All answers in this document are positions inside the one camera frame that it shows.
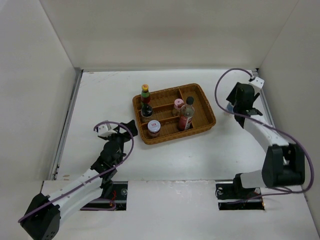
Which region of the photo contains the green-label yellow-cap sauce bottle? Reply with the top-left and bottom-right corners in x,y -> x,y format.
140,84 -> 153,123

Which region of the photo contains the white blue-label cylindrical container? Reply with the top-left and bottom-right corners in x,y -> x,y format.
225,102 -> 234,114

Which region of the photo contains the brown wicker divided basket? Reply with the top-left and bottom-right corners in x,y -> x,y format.
132,83 -> 216,145

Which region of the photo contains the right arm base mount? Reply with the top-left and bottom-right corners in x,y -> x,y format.
215,180 -> 265,211

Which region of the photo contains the red-label lid glass jar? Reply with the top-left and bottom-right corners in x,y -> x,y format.
147,120 -> 161,138

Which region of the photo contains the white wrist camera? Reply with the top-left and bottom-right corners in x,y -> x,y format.
249,76 -> 265,92
97,123 -> 114,138

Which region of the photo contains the dark soy sauce bottle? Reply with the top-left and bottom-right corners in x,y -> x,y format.
178,96 -> 195,131

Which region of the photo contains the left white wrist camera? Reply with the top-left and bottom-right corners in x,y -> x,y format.
97,123 -> 114,138

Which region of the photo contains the pink-lid spice shaker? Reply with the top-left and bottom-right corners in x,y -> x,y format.
172,98 -> 184,117

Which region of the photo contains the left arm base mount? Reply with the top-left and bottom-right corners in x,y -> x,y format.
80,181 -> 129,211

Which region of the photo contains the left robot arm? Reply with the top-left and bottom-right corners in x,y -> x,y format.
18,120 -> 138,240

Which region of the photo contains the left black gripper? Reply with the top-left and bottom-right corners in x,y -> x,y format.
103,120 -> 137,151

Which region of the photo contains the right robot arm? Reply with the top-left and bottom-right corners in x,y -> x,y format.
226,82 -> 305,198

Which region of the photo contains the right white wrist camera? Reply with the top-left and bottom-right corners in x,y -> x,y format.
249,76 -> 265,92

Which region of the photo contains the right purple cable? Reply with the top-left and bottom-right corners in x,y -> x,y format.
214,67 -> 315,198

